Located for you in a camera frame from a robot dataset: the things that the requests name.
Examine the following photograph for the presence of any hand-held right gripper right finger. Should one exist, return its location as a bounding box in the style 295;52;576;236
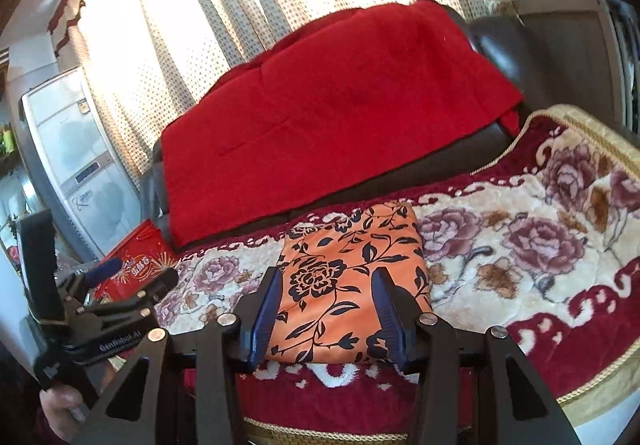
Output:
371;267;576;445

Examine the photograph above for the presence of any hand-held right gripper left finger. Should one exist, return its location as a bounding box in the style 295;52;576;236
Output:
72;267;284;445

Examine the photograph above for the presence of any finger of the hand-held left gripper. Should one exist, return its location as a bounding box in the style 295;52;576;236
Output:
82;257;126;288
114;267;180;307

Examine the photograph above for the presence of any orange floral cloth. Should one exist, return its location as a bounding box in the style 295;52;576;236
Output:
262;202;433;367

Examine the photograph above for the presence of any person's left hand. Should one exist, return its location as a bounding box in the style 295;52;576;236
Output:
39;385;93;443

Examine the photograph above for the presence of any red cardboard box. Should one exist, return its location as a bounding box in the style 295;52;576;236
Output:
94;219;177;302

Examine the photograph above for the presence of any white refrigerator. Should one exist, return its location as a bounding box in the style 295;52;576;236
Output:
19;66;144;262

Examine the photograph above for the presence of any red cloth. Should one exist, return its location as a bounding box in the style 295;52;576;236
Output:
161;0;525;247

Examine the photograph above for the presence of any dark leather sofa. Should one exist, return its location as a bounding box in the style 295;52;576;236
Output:
141;4;532;247

